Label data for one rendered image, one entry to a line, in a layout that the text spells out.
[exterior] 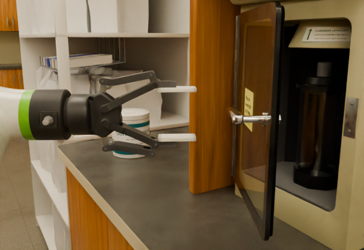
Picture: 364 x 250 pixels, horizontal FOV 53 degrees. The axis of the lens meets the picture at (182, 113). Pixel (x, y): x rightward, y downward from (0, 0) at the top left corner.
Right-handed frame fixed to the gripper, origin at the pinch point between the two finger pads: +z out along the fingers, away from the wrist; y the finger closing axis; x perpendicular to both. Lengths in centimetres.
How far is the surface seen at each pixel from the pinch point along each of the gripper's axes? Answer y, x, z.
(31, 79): -13, 181, -93
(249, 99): 1.9, 4.4, 13.6
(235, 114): 0.9, -5.6, 8.9
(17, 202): -120, 221, -128
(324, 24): 16.2, 4.7, 27.6
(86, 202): -39, 46, -29
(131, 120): -13, 51, -14
